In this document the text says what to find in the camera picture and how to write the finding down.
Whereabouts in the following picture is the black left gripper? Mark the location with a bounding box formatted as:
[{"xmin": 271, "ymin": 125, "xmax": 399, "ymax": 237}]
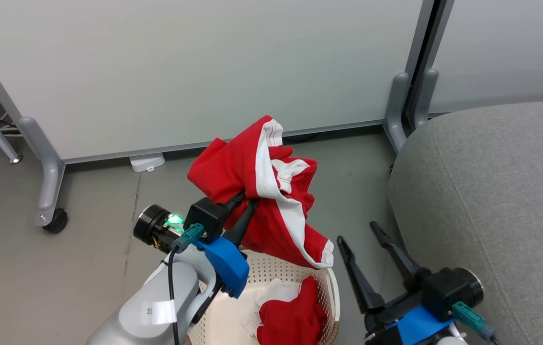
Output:
[{"xmin": 133, "ymin": 190, "xmax": 259, "ymax": 254}]

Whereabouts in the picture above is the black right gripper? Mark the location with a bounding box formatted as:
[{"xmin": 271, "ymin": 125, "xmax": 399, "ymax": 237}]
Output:
[{"xmin": 337, "ymin": 221, "xmax": 485, "ymax": 345}]

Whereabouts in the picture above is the red garment with white stripes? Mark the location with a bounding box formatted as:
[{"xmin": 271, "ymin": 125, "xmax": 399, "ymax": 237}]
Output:
[{"xmin": 187, "ymin": 115, "xmax": 335, "ymax": 269}]

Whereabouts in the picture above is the white plastic laundry basket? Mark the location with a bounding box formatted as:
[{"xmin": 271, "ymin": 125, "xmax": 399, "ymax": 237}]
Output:
[{"xmin": 185, "ymin": 249, "xmax": 341, "ymax": 345}]

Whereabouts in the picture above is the plain red garment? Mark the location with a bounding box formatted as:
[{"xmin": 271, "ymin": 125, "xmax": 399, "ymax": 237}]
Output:
[{"xmin": 256, "ymin": 276, "xmax": 328, "ymax": 345}]

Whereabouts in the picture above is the white floor box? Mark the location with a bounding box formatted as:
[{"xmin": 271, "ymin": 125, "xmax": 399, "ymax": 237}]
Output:
[{"xmin": 129, "ymin": 153, "xmax": 166, "ymax": 173}]

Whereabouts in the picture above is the grey fabric sofa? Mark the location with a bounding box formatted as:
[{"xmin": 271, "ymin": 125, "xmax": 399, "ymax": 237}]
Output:
[{"xmin": 388, "ymin": 99, "xmax": 543, "ymax": 345}]

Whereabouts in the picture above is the wide white partition panel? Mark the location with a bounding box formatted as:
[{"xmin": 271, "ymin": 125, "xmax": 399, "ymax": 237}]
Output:
[{"xmin": 0, "ymin": 0, "xmax": 437, "ymax": 164}]

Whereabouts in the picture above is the black caster wheel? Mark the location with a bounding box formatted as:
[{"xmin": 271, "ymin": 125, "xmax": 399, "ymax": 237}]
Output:
[{"xmin": 42, "ymin": 207, "xmax": 68, "ymax": 234}]

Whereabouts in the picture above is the long grey partition foot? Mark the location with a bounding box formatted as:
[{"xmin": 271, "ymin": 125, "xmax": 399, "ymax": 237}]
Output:
[{"xmin": 19, "ymin": 116, "xmax": 66, "ymax": 227}]

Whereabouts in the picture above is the black cable with teal plug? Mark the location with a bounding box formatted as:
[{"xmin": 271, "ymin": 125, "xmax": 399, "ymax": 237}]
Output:
[{"xmin": 168, "ymin": 223, "xmax": 205, "ymax": 345}]

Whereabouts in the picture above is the grey cable with teal plug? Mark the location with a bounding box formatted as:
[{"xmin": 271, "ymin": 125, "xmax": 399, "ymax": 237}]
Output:
[{"xmin": 451, "ymin": 301, "xmax": 502, "ymax": 345}]

